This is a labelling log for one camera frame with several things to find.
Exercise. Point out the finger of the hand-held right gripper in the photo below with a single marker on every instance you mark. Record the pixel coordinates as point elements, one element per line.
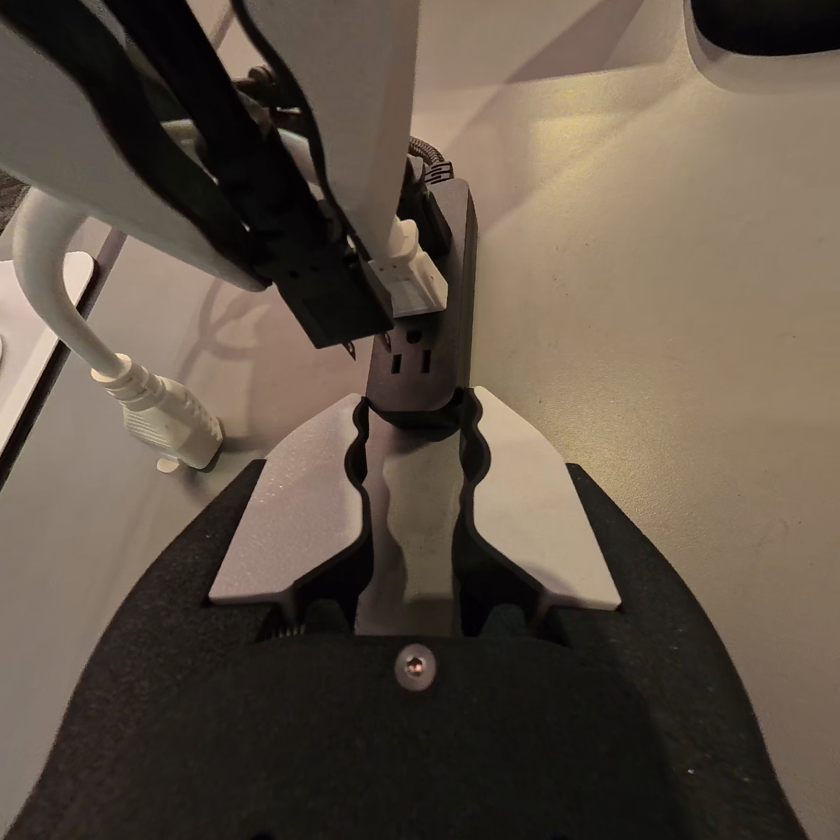
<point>65,131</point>
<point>367,98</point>

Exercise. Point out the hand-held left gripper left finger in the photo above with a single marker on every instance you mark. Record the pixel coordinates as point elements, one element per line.
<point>295,518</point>

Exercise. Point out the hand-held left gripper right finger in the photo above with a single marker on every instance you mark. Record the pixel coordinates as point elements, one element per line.
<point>544,518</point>

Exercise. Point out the black power strip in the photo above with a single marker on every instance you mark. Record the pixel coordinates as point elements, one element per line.
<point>459,295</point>

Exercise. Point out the white rounded plastic plate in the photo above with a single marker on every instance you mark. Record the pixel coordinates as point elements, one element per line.
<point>26,341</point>

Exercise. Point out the black rounded object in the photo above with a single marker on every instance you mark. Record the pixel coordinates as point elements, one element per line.
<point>768,23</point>

